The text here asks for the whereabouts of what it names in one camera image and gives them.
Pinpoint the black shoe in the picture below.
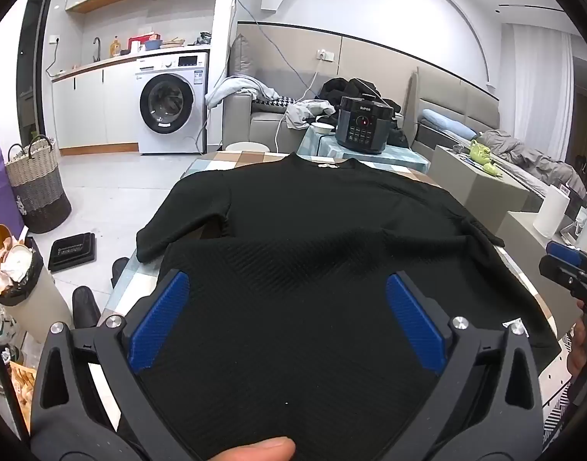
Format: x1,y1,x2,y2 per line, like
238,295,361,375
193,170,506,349
72,285,103,330
110,257,131,289

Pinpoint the white paper towel roll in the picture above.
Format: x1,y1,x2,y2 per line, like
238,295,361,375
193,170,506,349
534,185,570,238

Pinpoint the green toy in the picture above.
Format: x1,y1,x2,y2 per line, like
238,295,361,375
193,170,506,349
469,139,501,176

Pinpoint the black jacket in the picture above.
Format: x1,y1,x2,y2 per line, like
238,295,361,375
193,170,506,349
317,77,409,147

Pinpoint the black tray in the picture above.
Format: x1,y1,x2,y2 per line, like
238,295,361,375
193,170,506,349
49,233,98,274

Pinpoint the white kitchen counter cabinet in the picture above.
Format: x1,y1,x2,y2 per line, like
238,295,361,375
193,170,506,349
50,53,141,151

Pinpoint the red box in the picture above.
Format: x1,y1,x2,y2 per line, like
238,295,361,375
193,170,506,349
127,33,160,53

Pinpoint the grey white garment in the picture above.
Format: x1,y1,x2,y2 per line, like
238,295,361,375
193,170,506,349
286,100,336,130

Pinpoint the woven laundry basket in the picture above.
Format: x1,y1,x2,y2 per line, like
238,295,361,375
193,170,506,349
5,134,73,234

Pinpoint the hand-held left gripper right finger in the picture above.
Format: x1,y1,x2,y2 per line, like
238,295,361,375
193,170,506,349
384,269,544,461

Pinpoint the full grey trash bin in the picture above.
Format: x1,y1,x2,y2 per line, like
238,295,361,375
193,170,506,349
0,223,73,342

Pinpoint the black pressure cooker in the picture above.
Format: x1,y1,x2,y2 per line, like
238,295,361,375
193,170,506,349
335,96,395,154

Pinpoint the white curtain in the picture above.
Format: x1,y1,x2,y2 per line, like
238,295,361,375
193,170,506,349
512,24,574,152

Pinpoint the light blue checked tablecloth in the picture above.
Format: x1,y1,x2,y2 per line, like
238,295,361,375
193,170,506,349
298,132,429,174

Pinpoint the white washing machine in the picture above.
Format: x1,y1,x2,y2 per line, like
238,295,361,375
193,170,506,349
137,52,210,155

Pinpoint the person's left hand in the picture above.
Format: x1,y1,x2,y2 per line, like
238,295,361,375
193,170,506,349
211,437,296,461

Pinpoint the grey cabinet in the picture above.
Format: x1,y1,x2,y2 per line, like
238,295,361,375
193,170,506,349
495,211,582,339
428,145,532,234

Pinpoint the brown blue plaid blanket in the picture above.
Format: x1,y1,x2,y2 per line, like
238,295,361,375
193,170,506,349
89,148,462,438

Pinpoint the black knit sweater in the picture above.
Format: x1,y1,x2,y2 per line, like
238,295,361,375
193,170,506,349
136,151,560,461

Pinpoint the pale blue garment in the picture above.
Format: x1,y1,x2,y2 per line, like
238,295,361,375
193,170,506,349
206,76,281,109

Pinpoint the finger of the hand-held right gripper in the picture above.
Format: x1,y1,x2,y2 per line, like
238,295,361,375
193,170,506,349
538,255,587,318
545,240,587,274

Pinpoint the light blue pillow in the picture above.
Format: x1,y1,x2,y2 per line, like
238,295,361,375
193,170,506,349
421,108,477,140

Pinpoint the person's right hand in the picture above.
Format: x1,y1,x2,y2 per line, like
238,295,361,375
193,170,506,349
567,298,587,380

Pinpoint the houndstooth cushion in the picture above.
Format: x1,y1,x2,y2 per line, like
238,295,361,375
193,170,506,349
254,96,296,112

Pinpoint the grey sofa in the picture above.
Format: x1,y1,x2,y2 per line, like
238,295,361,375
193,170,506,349
221,33,501,154

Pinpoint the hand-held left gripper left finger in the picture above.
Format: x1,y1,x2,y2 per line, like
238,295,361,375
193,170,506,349
31,269,200,461

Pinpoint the grey crumpled blanket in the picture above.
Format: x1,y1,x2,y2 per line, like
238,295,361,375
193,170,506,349
478,129,587,197

